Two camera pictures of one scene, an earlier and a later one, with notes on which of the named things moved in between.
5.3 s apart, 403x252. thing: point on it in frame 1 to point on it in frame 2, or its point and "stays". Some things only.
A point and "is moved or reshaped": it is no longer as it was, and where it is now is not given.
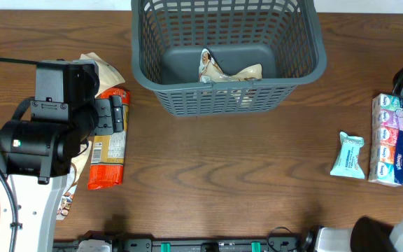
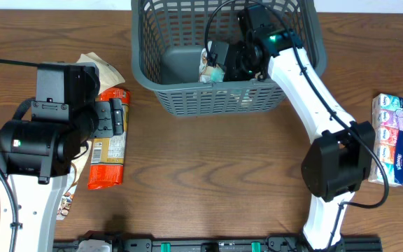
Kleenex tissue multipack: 387,152 stays
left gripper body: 105,116 stays
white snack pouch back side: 108,77 stays
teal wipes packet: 347,164 is moved or reshaped
